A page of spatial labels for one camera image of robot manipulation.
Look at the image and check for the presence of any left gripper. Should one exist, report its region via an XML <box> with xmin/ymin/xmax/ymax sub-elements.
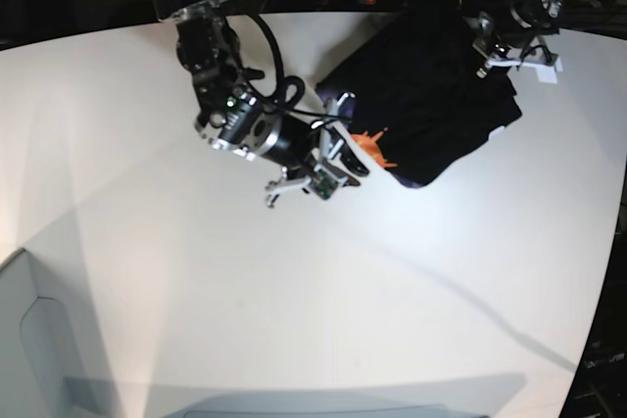
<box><xmin>470</xmin><ymin>12</ymin><xmax>559</xmax><ymax>79</ymax></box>

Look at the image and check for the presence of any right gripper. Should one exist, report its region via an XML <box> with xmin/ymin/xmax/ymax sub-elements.
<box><xmin>254</xmin><ymin>114</ymin><xmax>370</xmax><ymax>209</ymax></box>

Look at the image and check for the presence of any black T-shirt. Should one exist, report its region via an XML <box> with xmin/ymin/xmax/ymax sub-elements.
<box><xmin>315</xmin><ymin>0</ymin><xmax>522</xmax><ymax>189</ymax></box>

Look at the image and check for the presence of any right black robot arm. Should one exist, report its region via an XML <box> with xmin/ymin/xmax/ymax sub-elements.
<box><xmin>153</xmin><ymin>0</ymin><xmax>369</xmax><ymax>208</ymax></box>

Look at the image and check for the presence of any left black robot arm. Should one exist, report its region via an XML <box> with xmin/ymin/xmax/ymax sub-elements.
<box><xmin>461</xmin><ymin>0</ymin><xmax>564</xmax><ymax>83</ymax></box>

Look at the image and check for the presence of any grey robot base cover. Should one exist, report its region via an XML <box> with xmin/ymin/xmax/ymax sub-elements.
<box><xmin>1</xmin><ymin>249</ymin><xmax>104</xmax><ymax>417</ymax></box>

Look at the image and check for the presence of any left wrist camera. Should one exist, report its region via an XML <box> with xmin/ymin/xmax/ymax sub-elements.
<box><xmin>531</xmin><ymin>58</ymin><xmax>563</xmax><ymax>84</ymax></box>

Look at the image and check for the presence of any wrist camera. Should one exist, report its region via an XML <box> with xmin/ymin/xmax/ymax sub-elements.
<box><xmin>309</xmin><ymin>169</ymin><xmax>340</xmax><ymax>201</ymax></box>
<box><xmin>531</xmin><ymin>58</ymin><xmax>563</xmax><ymax>84</ymax></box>

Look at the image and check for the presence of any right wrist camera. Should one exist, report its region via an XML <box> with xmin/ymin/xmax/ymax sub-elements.
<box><xmin>309</xmin><ymin>169</ymin><xmax>340</xmax><ymax>201</ymax></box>

